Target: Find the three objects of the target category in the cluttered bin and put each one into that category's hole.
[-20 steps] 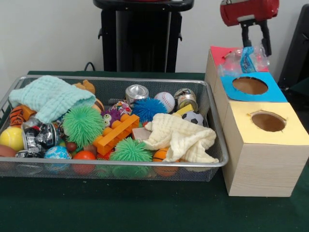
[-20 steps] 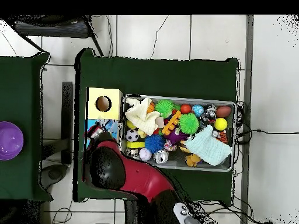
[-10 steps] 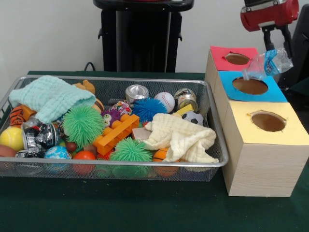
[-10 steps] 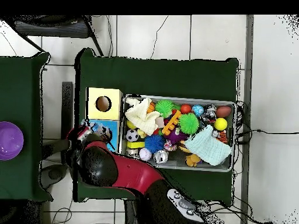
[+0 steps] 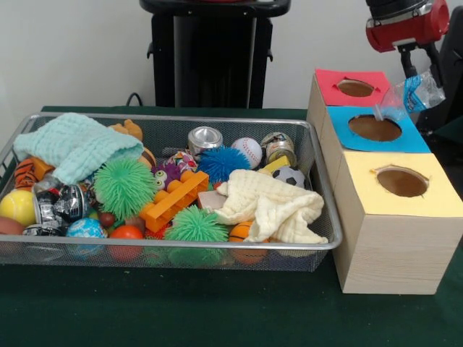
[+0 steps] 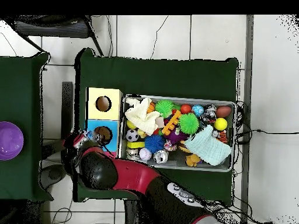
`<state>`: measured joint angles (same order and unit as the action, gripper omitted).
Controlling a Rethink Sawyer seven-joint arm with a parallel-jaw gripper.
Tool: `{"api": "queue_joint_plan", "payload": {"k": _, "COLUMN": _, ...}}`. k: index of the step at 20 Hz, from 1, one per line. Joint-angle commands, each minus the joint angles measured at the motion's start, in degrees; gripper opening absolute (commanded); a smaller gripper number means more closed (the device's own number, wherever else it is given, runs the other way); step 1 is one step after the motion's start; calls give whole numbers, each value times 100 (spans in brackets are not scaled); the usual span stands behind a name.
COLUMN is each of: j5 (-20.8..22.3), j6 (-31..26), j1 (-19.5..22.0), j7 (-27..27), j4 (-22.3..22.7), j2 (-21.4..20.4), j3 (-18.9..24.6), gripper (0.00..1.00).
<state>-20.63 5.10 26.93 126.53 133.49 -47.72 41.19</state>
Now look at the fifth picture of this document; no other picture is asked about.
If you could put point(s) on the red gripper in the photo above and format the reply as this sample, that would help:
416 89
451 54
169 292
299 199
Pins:
408 30

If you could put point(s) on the crushed clear plastic bottle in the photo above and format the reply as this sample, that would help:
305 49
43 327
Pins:
416 94

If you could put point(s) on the mint green cloth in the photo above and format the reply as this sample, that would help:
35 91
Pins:
72 144

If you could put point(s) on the wooden box with three holes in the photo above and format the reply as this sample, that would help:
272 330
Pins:
398 253

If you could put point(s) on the silver mesh bin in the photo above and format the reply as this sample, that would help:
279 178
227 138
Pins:
282 262

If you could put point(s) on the dark green tablecloth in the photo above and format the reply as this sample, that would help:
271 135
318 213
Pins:
454 133
217 311

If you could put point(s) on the black and white soccer ball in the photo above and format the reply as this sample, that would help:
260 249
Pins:
289 177

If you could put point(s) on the white toy baseball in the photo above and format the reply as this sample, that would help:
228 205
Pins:
247 152

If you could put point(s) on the cream cloth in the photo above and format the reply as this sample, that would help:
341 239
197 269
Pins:
267 202

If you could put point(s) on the blue spiky rubber ball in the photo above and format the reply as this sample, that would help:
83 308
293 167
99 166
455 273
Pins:
224 164

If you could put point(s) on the green spiky rubber ball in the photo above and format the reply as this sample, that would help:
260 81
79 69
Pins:
195 226
124 189

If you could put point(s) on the orange toy building block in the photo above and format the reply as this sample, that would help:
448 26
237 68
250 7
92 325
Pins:
173 202

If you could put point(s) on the crushed black can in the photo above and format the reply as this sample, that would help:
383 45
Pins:
68 206

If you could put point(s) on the yellow ball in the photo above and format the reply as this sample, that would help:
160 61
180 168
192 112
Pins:
17 207

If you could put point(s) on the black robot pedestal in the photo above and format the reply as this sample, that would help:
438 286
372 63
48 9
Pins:
217 54

